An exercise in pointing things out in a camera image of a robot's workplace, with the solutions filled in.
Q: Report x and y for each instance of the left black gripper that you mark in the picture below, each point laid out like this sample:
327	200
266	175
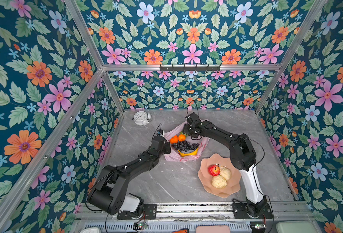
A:
167	145

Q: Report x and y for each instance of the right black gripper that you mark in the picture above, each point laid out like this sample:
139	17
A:
185	129

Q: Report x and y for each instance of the pink plastic bag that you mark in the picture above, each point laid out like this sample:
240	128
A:
176	156

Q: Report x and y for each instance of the fake red apple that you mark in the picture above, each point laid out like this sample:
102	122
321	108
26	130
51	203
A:
214	170

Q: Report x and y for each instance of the fake beige ginger root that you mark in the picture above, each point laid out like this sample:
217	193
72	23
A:
225	173

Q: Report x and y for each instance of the fake beige garlic bulb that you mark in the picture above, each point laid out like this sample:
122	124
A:
218	182

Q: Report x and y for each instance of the pink wavy bowl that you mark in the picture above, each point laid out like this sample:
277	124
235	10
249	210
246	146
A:
233	185

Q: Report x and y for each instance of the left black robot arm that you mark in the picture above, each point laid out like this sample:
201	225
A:
109	193

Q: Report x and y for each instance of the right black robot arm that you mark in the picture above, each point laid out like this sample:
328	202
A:
242	157

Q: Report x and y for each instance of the fake orange tangerine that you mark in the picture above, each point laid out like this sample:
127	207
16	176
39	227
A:
174	140

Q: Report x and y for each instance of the fake purple grapes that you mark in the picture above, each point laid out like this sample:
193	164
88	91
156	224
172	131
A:
185	145

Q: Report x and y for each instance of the fake yellow banana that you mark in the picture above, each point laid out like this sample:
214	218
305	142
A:
184	153

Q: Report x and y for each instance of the white alarm clock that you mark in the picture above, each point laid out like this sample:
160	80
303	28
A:
142	118

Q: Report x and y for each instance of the pink box at bottom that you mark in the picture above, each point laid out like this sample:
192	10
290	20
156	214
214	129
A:
213	229

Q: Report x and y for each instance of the white object bottom left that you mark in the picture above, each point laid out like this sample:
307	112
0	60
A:
91	230

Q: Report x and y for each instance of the pale green box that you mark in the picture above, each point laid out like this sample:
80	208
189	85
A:
295	227

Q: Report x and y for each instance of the black hook rail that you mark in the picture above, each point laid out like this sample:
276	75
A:
184	67

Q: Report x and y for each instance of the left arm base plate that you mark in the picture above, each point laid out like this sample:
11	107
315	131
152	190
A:
144	211

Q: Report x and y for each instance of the orange tool handle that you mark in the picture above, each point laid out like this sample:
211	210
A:
182	231

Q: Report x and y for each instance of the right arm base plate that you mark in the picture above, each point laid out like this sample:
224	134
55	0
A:
240	211

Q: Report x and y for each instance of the aluminium mounting rail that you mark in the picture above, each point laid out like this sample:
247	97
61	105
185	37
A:
221	211

